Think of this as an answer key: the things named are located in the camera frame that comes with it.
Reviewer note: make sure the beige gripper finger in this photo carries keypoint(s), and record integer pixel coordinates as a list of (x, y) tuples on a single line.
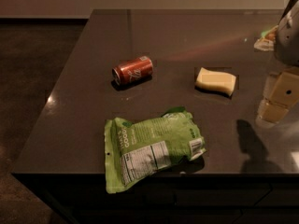
[(280, 94)]

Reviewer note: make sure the red coke can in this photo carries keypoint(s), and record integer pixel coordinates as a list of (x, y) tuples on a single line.
[(132, 71)]

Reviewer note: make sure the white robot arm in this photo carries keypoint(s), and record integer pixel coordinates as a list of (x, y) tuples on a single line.
[(283, 40)]

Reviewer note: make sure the yellow sponge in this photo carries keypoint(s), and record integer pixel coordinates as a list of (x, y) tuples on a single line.
[(215, 81)]

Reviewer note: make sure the green snack bag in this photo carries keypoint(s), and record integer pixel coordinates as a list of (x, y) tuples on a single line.
[(134, 151)]

